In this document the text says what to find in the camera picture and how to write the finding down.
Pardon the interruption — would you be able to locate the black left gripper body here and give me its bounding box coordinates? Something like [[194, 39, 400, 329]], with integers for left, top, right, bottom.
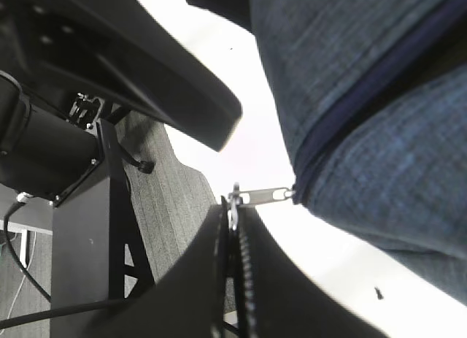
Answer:
[[1, 0, 120, 104]]

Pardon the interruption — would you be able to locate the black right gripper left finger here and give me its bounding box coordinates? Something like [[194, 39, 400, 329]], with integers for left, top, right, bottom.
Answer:
[[89, 199, 228, 337]]

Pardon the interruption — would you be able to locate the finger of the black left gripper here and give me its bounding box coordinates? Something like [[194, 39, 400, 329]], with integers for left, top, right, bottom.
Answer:
[[47, 0, 242, 151]]

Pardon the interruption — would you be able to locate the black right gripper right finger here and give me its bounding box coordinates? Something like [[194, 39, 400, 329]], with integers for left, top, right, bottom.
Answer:
[[233, 206, 385, 337]]

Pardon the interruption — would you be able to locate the silver zipper pull ring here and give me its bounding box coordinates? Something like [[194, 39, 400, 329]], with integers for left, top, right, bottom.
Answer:
[[226, 183, 296, 231]]

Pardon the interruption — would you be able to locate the dark blue lunch bag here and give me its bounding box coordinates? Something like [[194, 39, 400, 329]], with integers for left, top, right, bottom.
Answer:
[[185, 0, 467, 306]]

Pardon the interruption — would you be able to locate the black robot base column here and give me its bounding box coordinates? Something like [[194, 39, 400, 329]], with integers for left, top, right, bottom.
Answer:
[[51, 120, 155, 309]]

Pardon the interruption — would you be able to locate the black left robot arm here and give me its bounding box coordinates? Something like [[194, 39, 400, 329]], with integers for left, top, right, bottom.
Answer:
[[1, 0, 242, 201]]

